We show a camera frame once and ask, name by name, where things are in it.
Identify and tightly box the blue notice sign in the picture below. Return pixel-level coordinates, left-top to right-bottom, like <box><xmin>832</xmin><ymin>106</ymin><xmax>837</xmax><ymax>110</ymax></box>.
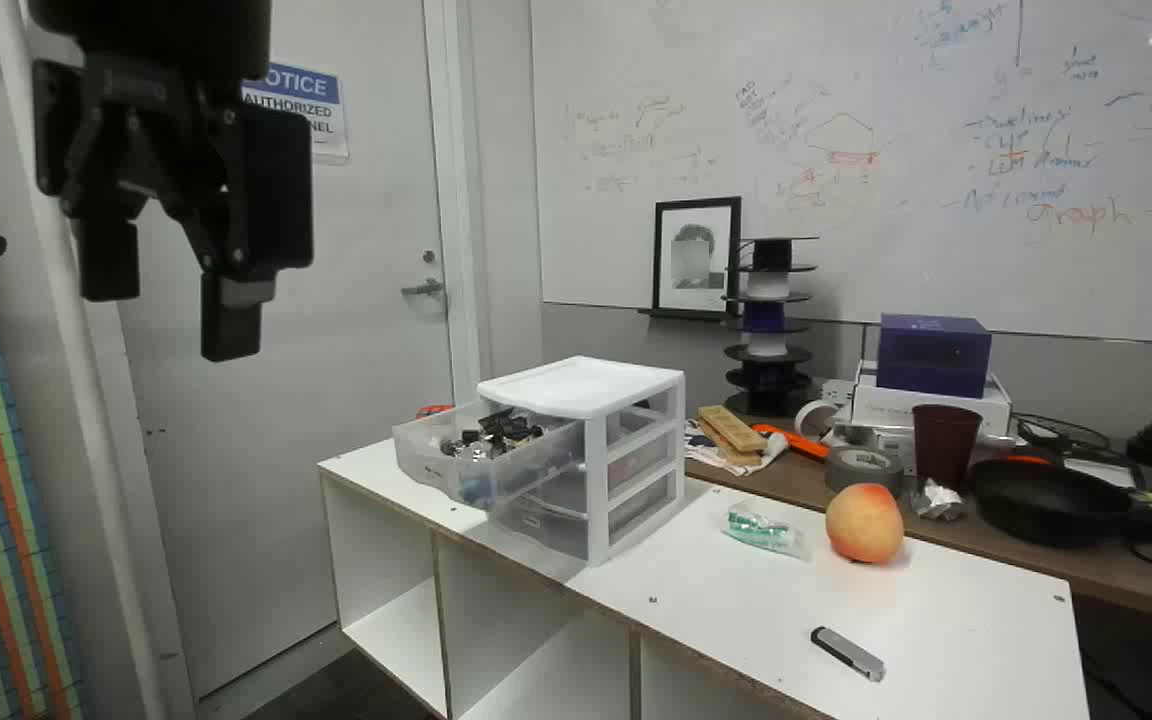
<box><xmin>238</xmin><ymin>62</ymin><xmax>353</xmax><ymax>161</ymax></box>

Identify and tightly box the grey tape roll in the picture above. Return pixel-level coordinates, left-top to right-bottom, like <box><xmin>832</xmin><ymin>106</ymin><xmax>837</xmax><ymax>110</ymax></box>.
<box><xmin>824</xmin><ymin>446</ymin><xmax>899</xmax><ymax>492</ymax></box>

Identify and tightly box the black filament spool stack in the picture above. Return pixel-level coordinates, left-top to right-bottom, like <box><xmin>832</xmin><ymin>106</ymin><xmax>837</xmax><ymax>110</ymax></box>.
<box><xmin>722</xmin><ymin>237</ymin><xmax>812</xmax><ymax>419</ymax></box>

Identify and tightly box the white plastic drawer unit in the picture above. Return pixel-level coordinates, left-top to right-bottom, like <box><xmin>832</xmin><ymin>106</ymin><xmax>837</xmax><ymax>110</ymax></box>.
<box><xmin>480</xmin><ymin>355</ymin><xmax>684</xmax><ymax>562</ymax></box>

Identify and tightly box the wooden brush block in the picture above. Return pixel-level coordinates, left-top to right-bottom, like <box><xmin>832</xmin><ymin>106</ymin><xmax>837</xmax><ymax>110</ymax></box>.
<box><xmin>698</xmin><ymin>403</ymin><xmax>765</xmax><ymax>454</ymax></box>

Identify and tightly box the whiteboard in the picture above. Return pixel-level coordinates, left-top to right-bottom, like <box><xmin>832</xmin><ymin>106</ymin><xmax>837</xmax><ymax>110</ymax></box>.
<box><xmin>533</xmin><ymin>0</ymin><xmax>1152</xmax><ymax>341</ymax></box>

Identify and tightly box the toy peach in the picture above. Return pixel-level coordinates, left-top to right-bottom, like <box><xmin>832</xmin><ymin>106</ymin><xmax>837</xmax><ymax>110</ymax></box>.
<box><xmin>824</xmin><ymin>482</ymin><xmax>905</xmax><ymax>562</ymax></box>

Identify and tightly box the dark grey small bar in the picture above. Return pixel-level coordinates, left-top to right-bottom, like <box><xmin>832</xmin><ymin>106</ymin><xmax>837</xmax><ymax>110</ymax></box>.
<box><xmin>807</xmin><ymin>623</ymin><xmax>884</xmax><ymax>684</ymax></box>

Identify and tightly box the dark red cup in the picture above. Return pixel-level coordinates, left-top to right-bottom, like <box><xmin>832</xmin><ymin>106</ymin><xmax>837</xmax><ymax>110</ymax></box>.
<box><xmin>912</xmin><ymin>403</ymin><xmax>978</xmax><ymax>488</ymax></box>

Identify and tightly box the white box under purple box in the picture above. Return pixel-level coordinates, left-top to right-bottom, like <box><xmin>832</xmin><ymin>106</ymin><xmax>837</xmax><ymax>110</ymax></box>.
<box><xmin>852</xmin><ymin>362</ymin><xmax>1013</xmax><ymax>438</ymax></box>

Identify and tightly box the black frying pan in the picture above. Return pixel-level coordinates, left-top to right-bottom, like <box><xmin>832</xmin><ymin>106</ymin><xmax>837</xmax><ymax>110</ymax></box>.
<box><xmin>967</xmin><ymin>459</ymin><xmax>1130</xmax><ymax>547</ymax></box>

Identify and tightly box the orange handled tool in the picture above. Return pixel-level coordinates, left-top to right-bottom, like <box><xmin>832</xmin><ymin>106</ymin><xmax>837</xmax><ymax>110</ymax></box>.
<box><xmin>751</xmin><ymin>419</ymin><xmax>827</xmax><ymax>464</ymax></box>

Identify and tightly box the clear top drawer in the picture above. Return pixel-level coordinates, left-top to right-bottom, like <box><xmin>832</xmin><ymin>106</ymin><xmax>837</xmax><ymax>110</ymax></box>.
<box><xmin>390</xmin><ymin>399</ymin><xmax>584</xmax><ymax>507</ymax></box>

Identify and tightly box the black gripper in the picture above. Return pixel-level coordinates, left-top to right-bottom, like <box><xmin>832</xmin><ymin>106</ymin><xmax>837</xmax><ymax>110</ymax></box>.
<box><xmin>28</xmin><ymin>0</ymin><xmax>310</xmax><ymax>361</ymax></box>

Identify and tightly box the door handle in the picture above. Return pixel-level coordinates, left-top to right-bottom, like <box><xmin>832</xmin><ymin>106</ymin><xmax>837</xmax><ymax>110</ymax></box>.
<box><xmin>400</xmin><ymin>247</ymin><xmax>449</xmax><ymax>311</ymax></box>

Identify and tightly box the white shelf cabinet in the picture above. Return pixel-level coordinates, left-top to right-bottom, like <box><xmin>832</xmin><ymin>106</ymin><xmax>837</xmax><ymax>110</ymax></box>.
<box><xmin>320</xmin><ymin>445</ymin><xmax>1089</xmax><ymax>720</ymax></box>

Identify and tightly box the framed portrait photo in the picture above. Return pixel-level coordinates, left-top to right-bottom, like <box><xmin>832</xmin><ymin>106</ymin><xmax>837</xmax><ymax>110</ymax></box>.
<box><xmin>651</xmin><ymin>194</ymin><xmax>739</xmax><ymax>314</ymax></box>

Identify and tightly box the teal small object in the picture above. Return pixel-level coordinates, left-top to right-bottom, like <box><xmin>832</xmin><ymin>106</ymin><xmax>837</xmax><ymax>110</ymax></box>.
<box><xmin>722</xmin><ymin>512</ymin><xmax>799</xmax><ymax>555</ymax></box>

